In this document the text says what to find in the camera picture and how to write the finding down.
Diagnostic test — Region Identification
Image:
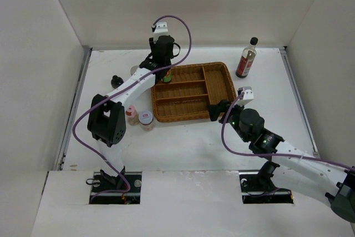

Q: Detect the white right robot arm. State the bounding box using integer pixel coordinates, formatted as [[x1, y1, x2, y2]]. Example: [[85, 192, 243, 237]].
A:
[[207, 99, 354, 223]]

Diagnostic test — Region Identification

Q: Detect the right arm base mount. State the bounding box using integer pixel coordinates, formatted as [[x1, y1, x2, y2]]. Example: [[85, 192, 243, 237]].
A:
[[239, 162, 293, 204]]

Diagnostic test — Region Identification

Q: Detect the dark soy sauce bottle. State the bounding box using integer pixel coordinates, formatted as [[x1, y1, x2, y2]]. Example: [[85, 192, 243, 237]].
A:
[[235, 37, 258, 78]]

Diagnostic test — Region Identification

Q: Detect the brown wicker divided basket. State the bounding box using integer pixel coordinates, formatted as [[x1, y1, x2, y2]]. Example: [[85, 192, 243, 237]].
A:
[[151, 62, 236, 123]]

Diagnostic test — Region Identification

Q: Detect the white lid spice jar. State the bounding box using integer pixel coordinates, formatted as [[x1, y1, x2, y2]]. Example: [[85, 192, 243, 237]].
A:
[[138, 110, 155, 131]]

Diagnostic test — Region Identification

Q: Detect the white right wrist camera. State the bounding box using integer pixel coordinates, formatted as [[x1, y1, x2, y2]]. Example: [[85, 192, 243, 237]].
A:
[[237, 87, 254, 106]]

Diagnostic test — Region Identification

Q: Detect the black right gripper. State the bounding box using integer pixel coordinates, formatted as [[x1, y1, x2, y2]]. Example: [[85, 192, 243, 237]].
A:
[[206, 99, 250, 143]]

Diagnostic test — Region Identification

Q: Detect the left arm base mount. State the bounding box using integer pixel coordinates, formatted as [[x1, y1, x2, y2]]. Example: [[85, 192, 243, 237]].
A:
[[85, 169, 143, 205]]

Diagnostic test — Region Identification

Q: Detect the pink cap spice bottle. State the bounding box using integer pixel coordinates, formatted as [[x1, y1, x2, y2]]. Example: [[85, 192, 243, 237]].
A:
[[125, 105, 139, 125]]

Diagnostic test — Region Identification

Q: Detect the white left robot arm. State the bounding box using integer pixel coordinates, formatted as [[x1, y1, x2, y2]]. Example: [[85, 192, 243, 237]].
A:
[[87, 36, 176, 147]]

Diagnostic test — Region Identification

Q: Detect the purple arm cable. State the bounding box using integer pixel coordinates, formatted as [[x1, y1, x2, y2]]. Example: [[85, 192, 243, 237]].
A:
[[73, 14, 192, 203], [221, 91, 355, 172]]

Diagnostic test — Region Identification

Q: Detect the green label sauce bottle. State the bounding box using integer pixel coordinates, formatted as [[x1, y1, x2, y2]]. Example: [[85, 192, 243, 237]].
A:
[[161, 69, 173, 84]]

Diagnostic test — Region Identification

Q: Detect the blue label white pepper jar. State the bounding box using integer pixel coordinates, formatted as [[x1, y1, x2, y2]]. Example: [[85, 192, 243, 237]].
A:
[[130, 65, 139, 75]]

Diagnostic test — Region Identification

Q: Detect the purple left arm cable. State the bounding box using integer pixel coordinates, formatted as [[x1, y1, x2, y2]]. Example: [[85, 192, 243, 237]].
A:
[[73, 14, 192, 203]]

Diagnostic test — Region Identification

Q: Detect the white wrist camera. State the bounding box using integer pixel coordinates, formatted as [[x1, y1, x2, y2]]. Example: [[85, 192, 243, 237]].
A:
[[237, 87, 254, 106], [151, 22, 169, 40]]

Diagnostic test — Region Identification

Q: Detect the black cap spice shaker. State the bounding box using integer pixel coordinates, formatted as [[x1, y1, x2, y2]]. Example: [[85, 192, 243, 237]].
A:
[[110, 75, 124, 89]]

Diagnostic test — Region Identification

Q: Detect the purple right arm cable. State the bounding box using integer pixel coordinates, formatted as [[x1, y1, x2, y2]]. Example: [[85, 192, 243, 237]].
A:
[[221, 91, 355, 172]]

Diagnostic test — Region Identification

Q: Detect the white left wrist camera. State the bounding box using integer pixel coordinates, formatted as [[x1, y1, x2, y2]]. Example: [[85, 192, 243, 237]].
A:
[[151, 22, 169, 40]]

